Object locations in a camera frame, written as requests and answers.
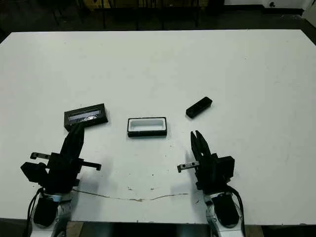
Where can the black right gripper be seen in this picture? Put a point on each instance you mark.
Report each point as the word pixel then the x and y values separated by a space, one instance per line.
pixel 208 175

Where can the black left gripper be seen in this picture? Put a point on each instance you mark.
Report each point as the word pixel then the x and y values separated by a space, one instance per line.
pixel 64 172

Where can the black box lid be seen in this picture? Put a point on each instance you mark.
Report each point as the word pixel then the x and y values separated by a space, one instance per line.
pixel 86 114

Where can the black bar-shaped camera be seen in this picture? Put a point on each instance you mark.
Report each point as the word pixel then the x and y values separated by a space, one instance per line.
pixel 198 107

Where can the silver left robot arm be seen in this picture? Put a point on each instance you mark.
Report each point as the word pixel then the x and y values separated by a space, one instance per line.
pixel 44 209

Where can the black box base white insert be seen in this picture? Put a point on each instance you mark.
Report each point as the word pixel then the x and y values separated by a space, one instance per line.
pixel 148 134

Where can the grey robot lower body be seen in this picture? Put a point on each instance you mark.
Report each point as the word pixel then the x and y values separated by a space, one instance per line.
pixel 148 230

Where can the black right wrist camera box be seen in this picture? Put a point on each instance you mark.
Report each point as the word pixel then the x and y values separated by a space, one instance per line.
pixel 225 169

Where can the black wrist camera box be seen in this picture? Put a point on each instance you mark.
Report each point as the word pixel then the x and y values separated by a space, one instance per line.
pixel 33 172
pixel 225 169

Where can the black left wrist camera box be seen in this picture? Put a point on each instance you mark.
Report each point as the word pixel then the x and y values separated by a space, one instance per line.
pixel 33 172

